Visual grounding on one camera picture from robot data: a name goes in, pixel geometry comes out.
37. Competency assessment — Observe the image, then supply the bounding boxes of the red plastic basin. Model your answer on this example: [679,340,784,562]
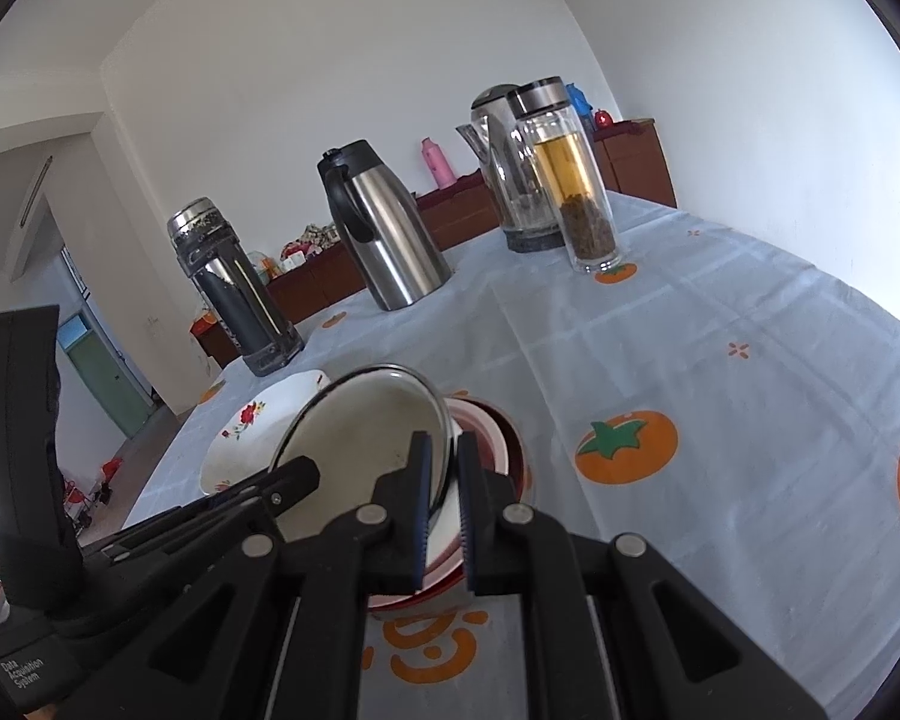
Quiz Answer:
[367,397,532,610]

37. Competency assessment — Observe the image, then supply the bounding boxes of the dark wooden cabinet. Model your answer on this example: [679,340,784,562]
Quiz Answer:
[191,118,677,368]

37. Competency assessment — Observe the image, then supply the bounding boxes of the pink thermos bottle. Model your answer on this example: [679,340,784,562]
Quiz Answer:
[421,137,457,188]

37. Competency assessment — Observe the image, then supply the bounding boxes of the green door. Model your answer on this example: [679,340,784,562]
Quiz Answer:
[56,315,152,437]

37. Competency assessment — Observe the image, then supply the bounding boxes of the wall tube light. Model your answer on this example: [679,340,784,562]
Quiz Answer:
[17,156,53,230]

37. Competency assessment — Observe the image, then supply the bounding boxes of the red stools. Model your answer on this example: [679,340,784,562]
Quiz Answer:
[61,456,123,527]

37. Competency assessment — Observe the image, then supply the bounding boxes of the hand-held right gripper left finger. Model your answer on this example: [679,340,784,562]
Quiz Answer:
[60,431,432,720]

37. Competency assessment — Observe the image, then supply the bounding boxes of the light blue printed tablecloth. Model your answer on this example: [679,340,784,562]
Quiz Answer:
[124,191,900,720]

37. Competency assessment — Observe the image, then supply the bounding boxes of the glass tea bottle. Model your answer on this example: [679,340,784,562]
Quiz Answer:
[506,77,625,275]

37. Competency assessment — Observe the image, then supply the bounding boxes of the white plate red flowers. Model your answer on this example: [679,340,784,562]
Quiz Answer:
[199,369,331,496]

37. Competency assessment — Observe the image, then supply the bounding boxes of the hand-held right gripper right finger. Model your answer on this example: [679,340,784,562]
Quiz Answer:
[456,435,826,720]

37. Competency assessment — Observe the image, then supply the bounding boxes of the dark grey thermos flask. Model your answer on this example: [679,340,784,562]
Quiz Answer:
[166,197,305,378]

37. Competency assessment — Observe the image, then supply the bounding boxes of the white enamel bowl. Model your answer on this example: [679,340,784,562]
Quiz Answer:
[270,364,464,595]

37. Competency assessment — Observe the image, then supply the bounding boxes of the steel carafe black handle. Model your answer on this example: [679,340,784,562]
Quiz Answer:
[316,139,453,312]

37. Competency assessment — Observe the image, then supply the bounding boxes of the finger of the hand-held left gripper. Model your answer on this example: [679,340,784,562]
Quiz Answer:
[82,491,271,590]
[187,456,321,522]

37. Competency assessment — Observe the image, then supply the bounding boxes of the stainless steel electric kettle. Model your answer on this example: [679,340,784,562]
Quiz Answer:
[456,84,571,254]

